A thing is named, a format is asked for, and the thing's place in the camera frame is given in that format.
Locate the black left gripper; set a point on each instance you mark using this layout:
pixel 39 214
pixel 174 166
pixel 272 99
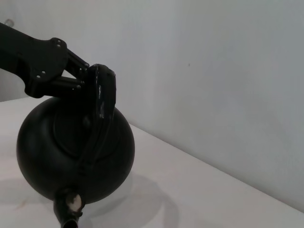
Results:
pixel 28 59

